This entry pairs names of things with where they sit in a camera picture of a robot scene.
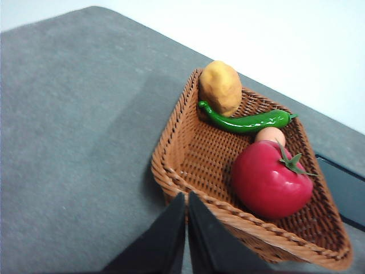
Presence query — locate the black rectangular tray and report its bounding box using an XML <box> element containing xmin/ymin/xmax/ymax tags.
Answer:
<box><xmin>315</xmin><ymin>155</ymin><xmax>365</xmax><ymax>232</ymax></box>

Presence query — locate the brown wicker basket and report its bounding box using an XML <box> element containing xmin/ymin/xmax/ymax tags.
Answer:
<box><xmin>150</xmin><ymin>67</ymin><xmax>354</xmax><ymax>271</ymax></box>

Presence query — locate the brown potato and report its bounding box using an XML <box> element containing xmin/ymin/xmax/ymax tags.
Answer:
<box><xmin>198</xmin><ymin>60</ymin><xmax>242</xmax><ymax>117</ymax></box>

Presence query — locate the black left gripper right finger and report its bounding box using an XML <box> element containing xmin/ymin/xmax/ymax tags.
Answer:
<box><xmin>188</xmin><ymin>191</ymin><xmax>271</xmax><ymax>274</ymax></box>

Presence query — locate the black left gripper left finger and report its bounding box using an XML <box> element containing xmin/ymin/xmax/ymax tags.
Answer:
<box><xmin>104</xmin><ymin>192</ymin><xmax>186</xmax><ymax>274</ymax></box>

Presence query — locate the pale egg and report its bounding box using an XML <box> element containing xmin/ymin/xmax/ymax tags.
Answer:
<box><xmin>254</xmin><ymin>127</ymin><xmax>286</xmax><ymax>146</ymax></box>

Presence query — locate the red tomato with green stem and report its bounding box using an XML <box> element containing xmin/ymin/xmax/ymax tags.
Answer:
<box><xmin>230</xmin><ymin>139</ymin><xmax>319</xmax><ymax>220</ymax></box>

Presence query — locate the green chili pepper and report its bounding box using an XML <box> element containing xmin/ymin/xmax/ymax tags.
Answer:
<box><xmin>198</xmin><ymin>100</ymin><xmax>298</xmax><ymax>134</ymax></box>

